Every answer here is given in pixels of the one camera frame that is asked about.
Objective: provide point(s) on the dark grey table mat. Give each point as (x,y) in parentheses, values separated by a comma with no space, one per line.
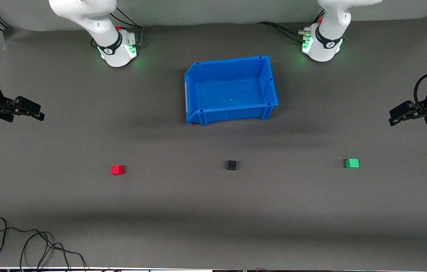
(213,226)

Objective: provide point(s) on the blue plastic storage bin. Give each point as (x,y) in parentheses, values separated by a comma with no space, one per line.
(232,94)

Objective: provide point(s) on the aluminium frame rail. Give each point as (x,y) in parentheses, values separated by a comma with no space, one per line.
(3,23)

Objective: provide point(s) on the small black cube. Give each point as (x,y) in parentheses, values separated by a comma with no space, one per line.
(231,165)

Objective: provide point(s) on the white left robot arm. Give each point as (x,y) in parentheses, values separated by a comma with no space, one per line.
(330,26)

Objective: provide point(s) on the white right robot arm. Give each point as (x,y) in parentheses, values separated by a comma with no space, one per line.
(100,22)

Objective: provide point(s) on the small red cube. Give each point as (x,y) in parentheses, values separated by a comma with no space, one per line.
(116,170)

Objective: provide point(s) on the small green cube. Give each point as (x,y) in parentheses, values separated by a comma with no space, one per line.
(352,163)

